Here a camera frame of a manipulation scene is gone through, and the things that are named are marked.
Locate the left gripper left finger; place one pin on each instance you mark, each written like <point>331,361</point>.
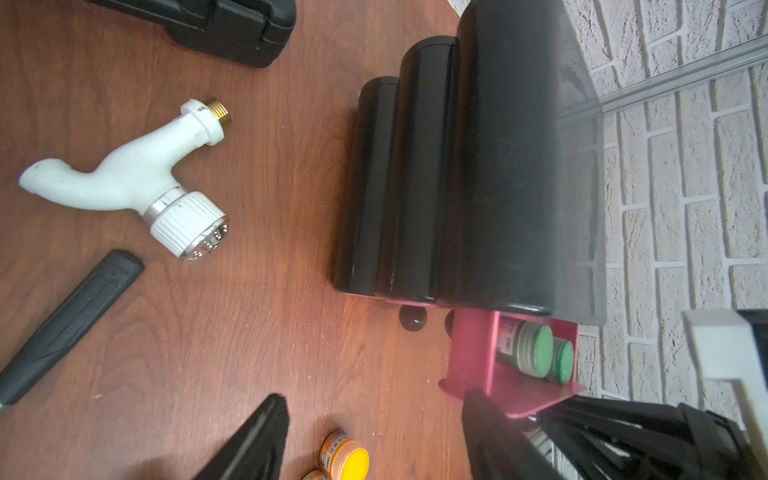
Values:
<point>255,451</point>

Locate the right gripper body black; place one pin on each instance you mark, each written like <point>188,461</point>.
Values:
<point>608,439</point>

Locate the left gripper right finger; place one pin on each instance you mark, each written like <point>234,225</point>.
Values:
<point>496,447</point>

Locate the black pink drawer cabinet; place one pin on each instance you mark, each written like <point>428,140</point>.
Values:
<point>476,184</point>

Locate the yellow paint can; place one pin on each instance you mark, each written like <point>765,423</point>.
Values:
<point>343,458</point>

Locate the white plastic water tap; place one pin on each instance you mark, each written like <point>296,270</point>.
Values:
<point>138,176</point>

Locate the black plastic tool case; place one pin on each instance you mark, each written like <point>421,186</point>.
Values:
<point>248,32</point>

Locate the hammer with black handle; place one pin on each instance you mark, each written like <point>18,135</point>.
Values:
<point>69,323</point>

